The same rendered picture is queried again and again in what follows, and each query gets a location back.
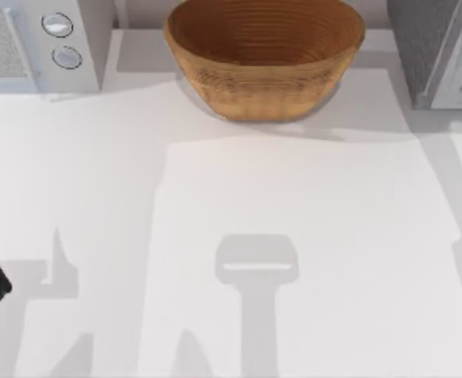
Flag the round microwave knob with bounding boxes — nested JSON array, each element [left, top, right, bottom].
[[51, 44, 83, 70], [41, 12, 75, 39]]

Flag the pale microwave oven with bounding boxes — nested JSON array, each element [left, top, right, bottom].
[[0, 0, 116, 95]]

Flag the brown woven basket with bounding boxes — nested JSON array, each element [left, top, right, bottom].
[[163, 0, 367, 122]]

